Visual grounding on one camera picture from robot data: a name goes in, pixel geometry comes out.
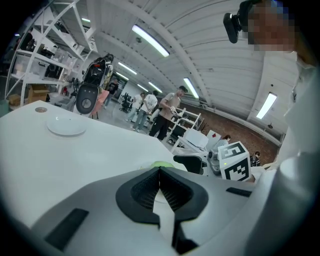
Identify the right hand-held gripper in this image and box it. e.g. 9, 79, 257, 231
172, 140, 252, 183

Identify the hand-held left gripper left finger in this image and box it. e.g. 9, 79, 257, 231
29, 166, 180, 256

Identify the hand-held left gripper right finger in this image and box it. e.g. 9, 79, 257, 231
159, 166, 258, 256

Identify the green cabbage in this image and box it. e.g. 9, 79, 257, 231
151, 160, 176, 169

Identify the white box appliance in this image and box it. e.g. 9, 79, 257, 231
183, 128, 209, 149

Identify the white panel with red mark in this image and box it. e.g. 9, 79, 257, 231
205, 129, 223, 146

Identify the white shelving rack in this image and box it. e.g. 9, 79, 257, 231
165, 107, 202, 141
4, 0, 99, 107

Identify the white square table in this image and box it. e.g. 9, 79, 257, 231
0, 99, 191, 230

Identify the long ceiling light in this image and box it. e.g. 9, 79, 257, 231
147, 81, 164, 94
182, 77, 200, 100
131, 24, 171, 58
117, 61, 138, 76
255, 92, 278, 120

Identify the person's white coat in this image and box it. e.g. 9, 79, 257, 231
197, 51, 320, 256

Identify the black office chair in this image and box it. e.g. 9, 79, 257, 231
119, 92, 134, 114

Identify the white round plate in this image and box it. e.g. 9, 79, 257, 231
46, 116, 88, 137

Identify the cardboard box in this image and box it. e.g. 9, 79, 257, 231
26, 84, 50, 104

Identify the green trash bin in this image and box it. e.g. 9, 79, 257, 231
0, 98, 11, 118

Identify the person's head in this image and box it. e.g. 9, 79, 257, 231
247, 0, 296, 52

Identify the black head camera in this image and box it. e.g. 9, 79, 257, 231
222, 0, 250, 45

